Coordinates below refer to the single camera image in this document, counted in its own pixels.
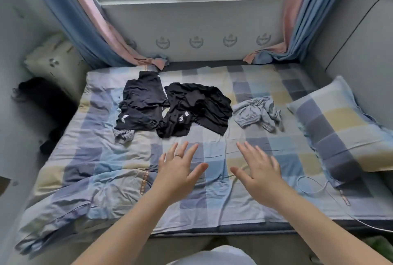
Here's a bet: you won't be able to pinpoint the small grey garment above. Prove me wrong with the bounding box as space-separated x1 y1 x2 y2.
113 129 136 145

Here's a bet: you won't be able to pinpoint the black garment with round badge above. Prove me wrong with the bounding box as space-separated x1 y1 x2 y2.
156 82 233 139

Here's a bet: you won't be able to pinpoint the person's left hand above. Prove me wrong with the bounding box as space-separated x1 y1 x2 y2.
154 141 209 206

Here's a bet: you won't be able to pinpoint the white cable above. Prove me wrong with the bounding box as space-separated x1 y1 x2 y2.
296 175 393 234

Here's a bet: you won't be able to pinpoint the black t-shirt with white logo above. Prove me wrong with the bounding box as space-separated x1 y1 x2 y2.
114 71 169 132

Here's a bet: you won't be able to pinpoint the beige printed cushion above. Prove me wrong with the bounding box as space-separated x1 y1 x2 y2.
24 32 93 104

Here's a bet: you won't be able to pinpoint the person's right forearm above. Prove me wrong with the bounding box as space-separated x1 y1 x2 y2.
270 192 391 265

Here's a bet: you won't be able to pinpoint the grey bed base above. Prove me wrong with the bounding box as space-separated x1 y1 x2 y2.
18 233 326 265

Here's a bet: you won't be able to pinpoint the grey padded headboard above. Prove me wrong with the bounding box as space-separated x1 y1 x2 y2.
302 0 393 128

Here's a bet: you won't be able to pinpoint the person's right hand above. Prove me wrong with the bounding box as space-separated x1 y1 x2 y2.
230 141 291 209

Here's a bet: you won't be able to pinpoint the green fabric item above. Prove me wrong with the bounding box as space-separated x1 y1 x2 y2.
364 235 393 265

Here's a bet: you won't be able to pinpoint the grey crumpled shorts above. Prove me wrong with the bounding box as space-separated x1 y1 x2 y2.
232 96 284 133

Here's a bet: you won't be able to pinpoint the blue and pink curtain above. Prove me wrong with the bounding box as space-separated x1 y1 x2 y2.
18 0 170 71
243 0 357 65

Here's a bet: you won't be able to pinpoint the checkered blue bed sheet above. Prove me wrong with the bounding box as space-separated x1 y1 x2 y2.
15 63 393 257

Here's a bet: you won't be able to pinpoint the checkered blue pillow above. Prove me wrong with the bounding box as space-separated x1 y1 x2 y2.
286 75 393 182

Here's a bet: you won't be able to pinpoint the person's white clothing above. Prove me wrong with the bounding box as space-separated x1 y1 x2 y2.
167 245 257 265

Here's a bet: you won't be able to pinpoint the person's left forearm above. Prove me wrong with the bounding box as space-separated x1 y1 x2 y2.
71 188 182 265

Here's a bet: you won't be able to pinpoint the black bag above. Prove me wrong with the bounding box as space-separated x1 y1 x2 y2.
12 77 78 155

